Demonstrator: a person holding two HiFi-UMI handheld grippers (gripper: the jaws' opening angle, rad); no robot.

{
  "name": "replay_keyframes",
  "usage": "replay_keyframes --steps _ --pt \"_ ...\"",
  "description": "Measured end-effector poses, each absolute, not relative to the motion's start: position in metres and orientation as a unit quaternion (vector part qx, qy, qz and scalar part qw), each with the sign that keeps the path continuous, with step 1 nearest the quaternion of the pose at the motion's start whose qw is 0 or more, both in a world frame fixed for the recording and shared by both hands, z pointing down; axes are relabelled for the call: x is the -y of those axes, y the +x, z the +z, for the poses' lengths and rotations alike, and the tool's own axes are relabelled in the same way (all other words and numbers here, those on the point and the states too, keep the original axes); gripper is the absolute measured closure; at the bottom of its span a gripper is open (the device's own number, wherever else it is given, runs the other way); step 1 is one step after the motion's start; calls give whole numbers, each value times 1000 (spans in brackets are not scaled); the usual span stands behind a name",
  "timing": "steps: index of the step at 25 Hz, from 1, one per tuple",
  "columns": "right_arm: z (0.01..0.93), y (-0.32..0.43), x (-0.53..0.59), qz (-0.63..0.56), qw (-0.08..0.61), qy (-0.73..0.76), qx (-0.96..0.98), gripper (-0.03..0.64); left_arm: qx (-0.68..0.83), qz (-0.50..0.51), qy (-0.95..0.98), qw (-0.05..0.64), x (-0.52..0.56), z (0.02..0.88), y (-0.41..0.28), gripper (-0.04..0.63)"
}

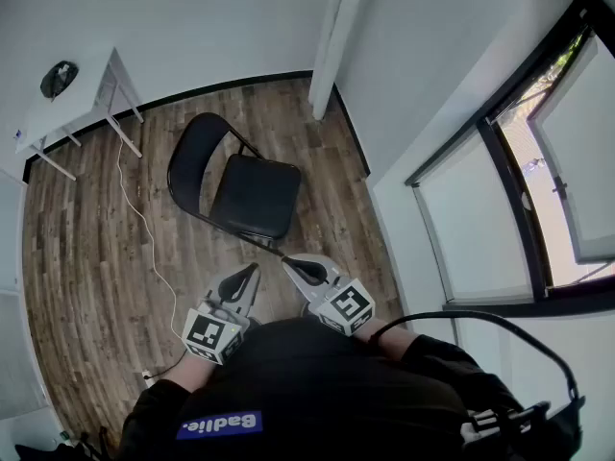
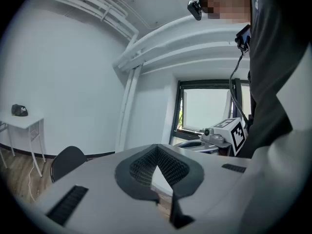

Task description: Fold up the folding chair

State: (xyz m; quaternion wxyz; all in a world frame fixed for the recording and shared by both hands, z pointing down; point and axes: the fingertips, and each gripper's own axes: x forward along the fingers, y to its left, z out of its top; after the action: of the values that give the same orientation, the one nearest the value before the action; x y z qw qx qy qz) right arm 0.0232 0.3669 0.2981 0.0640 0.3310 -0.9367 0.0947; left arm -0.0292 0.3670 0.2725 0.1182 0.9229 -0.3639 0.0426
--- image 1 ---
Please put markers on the black folding chair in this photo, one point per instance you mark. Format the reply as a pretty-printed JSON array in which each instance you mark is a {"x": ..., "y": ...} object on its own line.
[{"x": 259, "y": 195}]

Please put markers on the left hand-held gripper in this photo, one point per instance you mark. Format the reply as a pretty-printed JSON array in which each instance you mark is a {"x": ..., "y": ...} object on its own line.
[{"x": 211, "y": 332}]

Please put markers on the white wall pipe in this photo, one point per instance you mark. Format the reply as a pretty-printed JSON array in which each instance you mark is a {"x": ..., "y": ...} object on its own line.
[
  {"x": 346, "y": 27},
  {"x": 323, "y": 65}
]

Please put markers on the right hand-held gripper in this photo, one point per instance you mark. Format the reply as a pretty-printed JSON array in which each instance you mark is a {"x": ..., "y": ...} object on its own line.
[{"x": 343, "y": 308}]

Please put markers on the black stand equipment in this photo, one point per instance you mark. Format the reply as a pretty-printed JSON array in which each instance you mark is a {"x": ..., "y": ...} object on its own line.
[{"x": 48, "y": 452}]

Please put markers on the frosted window pane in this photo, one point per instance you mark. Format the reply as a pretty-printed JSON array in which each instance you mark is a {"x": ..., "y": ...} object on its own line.
[{"x": 471, "y": 219}]

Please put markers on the person's left forearm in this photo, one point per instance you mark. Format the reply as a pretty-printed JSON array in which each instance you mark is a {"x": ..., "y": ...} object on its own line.
[{"x": 192, "y": 373}]

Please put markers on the white open window sash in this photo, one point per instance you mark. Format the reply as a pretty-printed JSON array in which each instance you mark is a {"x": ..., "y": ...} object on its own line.
[{"x": 591, "y": 161}]

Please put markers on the black bag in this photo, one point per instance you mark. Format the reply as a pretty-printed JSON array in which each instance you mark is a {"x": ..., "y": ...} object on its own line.
[{"x": 57, "y": 80}]

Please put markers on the person's body in black clothing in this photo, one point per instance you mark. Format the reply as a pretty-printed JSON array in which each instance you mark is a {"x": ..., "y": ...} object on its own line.
[{"x": 327, "y": 382}]

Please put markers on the white table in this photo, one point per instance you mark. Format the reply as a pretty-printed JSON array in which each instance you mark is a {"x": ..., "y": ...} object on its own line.
[{"x": 62, "y": 108}]

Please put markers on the white framed door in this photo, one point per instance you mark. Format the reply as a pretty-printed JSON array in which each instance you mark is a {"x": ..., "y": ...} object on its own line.
[{"x": 14, "y": 238}]

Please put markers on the small blue white object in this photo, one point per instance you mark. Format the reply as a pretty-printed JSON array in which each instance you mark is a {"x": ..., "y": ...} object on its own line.
[{"x": 18, "y": 134}]

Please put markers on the person's right forearm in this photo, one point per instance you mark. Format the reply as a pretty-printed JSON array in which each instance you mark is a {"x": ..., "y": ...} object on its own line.
[{"x": 386, "y": 344}]

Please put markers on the black window frame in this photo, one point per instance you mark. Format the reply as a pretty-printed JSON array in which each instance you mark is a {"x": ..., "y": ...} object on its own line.
[{"x": 509, "y": 185}]

